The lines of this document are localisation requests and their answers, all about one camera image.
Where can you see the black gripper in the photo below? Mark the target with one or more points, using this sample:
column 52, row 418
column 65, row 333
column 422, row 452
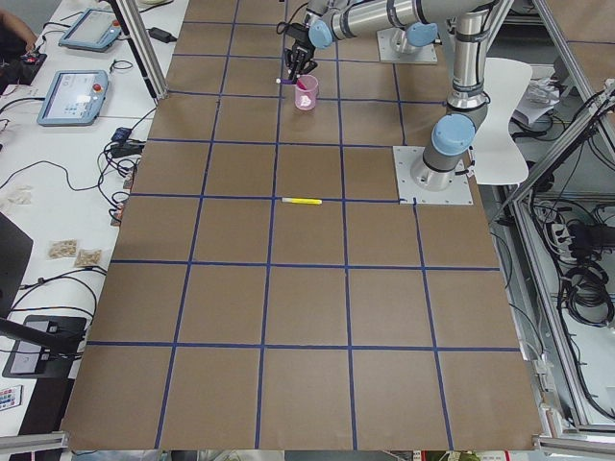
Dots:
column 301, row 51

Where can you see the purple marker pen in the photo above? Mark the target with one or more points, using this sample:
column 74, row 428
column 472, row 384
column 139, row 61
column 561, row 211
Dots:
column 286, row 81

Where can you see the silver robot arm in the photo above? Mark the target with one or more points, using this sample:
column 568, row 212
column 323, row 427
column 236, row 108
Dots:
column 414, row 37
column 332, row 21

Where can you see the pink mesh cup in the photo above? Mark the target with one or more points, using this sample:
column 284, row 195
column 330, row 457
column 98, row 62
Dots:
column 306, row 99

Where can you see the yellow marker pen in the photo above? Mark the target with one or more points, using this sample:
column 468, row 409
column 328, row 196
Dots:
column 302, row 201

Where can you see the black power adapter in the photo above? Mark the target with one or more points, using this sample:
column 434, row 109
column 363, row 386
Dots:
column 161, row 35

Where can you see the small blue black box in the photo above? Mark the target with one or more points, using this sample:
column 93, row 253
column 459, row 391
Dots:
column 121, row 135

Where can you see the far blue teach pendant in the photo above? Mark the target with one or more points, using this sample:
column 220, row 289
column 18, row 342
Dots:
column 95, row 30

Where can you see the blue teach pendant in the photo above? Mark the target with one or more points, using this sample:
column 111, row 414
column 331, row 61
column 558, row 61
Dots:
column 74, row 98
column 95, row 30

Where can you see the near blue teach pendant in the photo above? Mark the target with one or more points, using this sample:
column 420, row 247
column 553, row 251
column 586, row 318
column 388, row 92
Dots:
column 74, row 98

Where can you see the white plastic chair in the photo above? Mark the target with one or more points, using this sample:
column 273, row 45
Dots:
column 498, row 160

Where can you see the snack packet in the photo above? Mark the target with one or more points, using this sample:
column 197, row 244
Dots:
column 66, row 248
column 88, row 258

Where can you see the remote control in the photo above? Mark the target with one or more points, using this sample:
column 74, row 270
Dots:
column 11, row 397

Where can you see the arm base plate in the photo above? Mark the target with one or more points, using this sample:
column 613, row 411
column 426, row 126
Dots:
column 426, row 55
column 419, row 185

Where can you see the aluminium frame post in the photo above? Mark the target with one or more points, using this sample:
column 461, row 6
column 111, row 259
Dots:
column 133, row 28

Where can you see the black camera stand base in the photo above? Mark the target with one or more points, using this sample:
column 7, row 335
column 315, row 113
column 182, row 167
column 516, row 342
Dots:
column 44, row 346

